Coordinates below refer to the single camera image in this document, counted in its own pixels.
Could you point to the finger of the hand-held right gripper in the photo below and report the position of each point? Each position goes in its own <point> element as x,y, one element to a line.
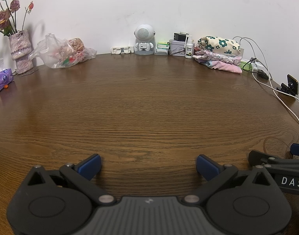
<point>257,158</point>
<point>298,150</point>

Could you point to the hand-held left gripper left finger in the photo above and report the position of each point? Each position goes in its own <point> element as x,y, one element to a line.
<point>90,166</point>

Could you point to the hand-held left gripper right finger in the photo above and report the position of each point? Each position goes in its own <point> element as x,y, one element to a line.
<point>205,167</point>

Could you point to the cream teal floral garment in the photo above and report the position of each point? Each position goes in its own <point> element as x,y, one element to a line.
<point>218,45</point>

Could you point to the white power strip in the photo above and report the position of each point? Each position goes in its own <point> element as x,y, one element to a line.
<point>259,66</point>

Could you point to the light green box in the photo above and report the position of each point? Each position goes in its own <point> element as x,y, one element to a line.
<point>244,64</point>

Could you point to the plain pink garment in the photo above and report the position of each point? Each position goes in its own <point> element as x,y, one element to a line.
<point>225,67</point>

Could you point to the pink ruffled garment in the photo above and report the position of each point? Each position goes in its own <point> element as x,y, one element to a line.
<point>218,56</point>

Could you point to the white charger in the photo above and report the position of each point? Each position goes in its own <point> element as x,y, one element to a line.
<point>240,47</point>

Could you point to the clear plastic snack bag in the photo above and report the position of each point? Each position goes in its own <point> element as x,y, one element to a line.
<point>61,53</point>

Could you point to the white spray bottle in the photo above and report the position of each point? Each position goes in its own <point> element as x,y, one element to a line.
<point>188,51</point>

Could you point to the white hook strip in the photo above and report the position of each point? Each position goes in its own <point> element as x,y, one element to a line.
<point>120,50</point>

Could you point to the grey metal tin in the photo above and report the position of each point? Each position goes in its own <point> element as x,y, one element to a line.
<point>176,47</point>

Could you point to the purple tissue pack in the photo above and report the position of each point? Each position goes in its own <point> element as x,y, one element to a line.
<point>2,77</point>

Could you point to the black small box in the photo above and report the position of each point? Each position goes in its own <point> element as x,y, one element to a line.
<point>180,36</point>

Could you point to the white astronaut speaker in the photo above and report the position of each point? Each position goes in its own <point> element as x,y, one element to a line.
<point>143,33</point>

